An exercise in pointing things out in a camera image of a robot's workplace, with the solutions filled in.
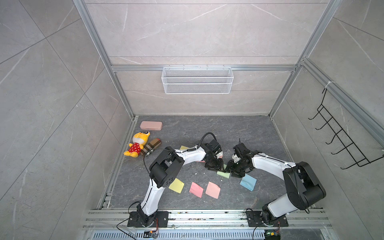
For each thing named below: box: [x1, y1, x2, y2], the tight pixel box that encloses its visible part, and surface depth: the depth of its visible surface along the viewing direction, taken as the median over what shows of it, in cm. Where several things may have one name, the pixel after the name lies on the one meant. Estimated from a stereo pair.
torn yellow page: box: [168, 178, 185, 194], surface depth 85 cm
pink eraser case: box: [140, 121, 163, 131], surface depth 116 cm
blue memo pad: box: [239, 173, 257, 192], surface depth 86 cm
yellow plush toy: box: [123, 131, 151, 158], surface depth 99 cm
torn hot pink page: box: [189, 182, 204, 198], surface depth 84 cm
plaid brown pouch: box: [140, 138, 162, 157], surface depth 101 cm
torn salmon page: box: [205, 181, 221, 199], surface depth 84 cm
